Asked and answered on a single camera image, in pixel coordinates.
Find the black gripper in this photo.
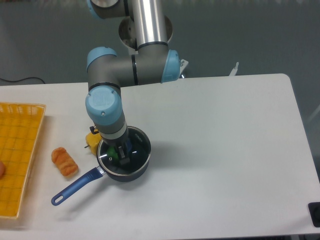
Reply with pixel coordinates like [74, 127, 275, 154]
[89, 125, 133, 166]

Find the glass pot lid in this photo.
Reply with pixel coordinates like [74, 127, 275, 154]
[96, 126, 151, 177]

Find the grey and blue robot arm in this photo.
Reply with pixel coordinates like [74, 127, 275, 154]
[85, 0, 180, 165]

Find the green bell pepper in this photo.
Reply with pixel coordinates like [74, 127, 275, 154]
[106, 146, 119, 161]

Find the yellow bell pepper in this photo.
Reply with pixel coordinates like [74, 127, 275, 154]
[85, 132, 102, 156]

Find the orange bread roll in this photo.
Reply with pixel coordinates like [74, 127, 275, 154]
[51, 147, 79, 178]

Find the yellow woven basket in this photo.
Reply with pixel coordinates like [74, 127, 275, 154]
[0, 102, 46, 219]

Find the black object at table edge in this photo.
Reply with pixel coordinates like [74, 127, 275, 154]
[308, 202, 320, 228]

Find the dark pot with blue handle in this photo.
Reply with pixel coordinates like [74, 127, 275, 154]
[50, 126, 152, 207]

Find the white mounting bracket right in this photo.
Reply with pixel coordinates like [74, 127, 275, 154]
[229, 61, 239, 77]

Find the black cable on floor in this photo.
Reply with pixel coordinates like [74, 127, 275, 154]
[0, 76, 46, 84]

